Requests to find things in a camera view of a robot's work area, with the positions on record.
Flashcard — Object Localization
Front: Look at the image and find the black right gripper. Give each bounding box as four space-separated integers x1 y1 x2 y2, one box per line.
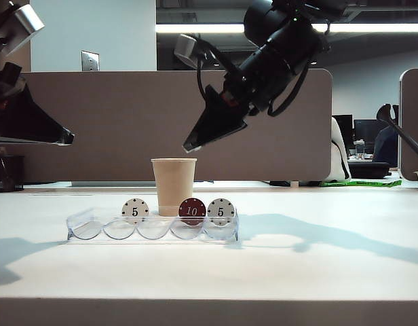
182 64 284 153

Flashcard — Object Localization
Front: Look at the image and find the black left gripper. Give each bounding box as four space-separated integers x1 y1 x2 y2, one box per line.
0 62 75 147

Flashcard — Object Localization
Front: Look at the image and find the red poker chip 10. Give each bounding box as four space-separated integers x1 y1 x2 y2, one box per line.
178 198 207 227

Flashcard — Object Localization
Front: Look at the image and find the brown paper cup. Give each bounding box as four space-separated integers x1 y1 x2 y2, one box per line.
151 158 198 217

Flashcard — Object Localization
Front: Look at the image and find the white poker chip 5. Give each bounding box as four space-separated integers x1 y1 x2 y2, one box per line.
206 198 236 227
121 198 150 225

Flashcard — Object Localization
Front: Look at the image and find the clear plastic chip tray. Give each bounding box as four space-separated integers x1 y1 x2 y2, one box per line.
66 206 240 242

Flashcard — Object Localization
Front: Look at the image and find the wide brown desk partition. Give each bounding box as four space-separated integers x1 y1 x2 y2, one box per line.
0 69 333 183

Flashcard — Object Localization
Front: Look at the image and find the long ceiling light strip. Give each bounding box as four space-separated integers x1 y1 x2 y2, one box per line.
155 22 418 34

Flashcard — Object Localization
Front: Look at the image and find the white office chair back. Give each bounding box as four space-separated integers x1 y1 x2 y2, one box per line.
330 119 352 183

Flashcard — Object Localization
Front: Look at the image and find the tall black monitor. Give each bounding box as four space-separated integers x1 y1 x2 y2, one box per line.
332 114 354 150

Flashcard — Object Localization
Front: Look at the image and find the clear drink bottle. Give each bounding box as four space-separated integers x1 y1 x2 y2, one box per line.
353 139 366 160

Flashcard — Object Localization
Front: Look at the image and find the wide black monitor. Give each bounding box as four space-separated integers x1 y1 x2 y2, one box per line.
353 119 383 143

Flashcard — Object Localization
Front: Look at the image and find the green tape strip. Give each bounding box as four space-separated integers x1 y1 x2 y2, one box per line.
322 179 402 189

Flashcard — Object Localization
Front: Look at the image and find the seated person in blue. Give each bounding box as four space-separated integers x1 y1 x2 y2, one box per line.
371 126 399 163

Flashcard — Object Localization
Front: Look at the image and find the brown front edge panel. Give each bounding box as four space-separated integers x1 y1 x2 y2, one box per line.
0 297 418 326

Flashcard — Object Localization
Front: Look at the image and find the black diagonal pole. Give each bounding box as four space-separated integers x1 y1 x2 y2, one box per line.
377 103 418 156

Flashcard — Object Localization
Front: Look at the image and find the narrow brown desk partition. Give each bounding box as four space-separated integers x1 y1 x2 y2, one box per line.
398 69 418 182

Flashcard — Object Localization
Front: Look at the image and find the black right camera cable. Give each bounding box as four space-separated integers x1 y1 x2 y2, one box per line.
196 56 210 99

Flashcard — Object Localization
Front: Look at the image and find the black right arm cable loop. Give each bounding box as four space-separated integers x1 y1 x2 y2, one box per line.
267 62 310 118

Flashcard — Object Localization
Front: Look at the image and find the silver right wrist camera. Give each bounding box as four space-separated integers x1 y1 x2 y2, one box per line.
174 33 200 68

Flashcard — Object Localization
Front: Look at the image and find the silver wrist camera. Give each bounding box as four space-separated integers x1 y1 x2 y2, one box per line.
3 3 45 57
174 33 200 68

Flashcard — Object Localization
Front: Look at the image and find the metal wall switch plate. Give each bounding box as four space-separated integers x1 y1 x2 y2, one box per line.
81 50 101 72

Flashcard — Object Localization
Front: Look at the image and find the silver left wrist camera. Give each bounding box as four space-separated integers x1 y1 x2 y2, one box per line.
3 3 45 57

